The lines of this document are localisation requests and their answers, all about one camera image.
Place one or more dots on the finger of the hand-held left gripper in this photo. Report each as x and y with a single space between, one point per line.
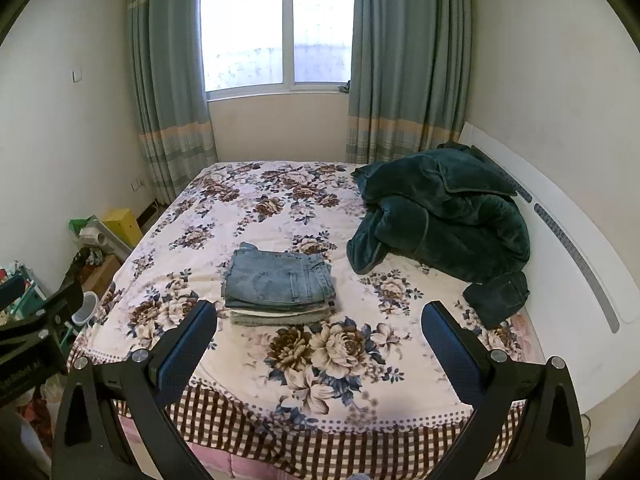
52 310

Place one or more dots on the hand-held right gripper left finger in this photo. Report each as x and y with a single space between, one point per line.
187 355

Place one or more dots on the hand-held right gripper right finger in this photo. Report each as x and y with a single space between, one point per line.
450 355

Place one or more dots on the blue jeans pants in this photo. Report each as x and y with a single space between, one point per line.
280 280

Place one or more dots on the folded grey pants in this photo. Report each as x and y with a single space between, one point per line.
280 316

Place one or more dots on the teal storage rack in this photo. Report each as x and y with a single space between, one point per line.
27 292

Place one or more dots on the white plastic bucket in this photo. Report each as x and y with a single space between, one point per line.
86 310

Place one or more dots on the brown cardboard box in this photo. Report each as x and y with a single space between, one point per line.
102 272

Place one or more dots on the white plastic pipe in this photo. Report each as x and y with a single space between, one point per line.
102 240

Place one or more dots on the green box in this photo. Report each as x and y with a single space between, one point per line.
82 224

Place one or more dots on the yellow box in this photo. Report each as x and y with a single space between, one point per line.
125 225

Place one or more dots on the pink mattress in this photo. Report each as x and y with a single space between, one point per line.
235 462

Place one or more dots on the dark green plush quilt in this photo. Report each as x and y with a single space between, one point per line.
460 230

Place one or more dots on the floral bed sheet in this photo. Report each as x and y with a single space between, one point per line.
300 240

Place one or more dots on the white headboard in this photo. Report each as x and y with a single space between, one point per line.
575 220

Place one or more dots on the dark green pillow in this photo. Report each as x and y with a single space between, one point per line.
450 170

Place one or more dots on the teal striped curtain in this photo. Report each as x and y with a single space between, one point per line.
165 85
405 60

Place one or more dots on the white framed window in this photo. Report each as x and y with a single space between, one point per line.
277 25

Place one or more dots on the white wall outlet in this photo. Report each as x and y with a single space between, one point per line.
138 184

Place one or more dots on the white wall switch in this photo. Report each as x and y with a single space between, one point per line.
77 74

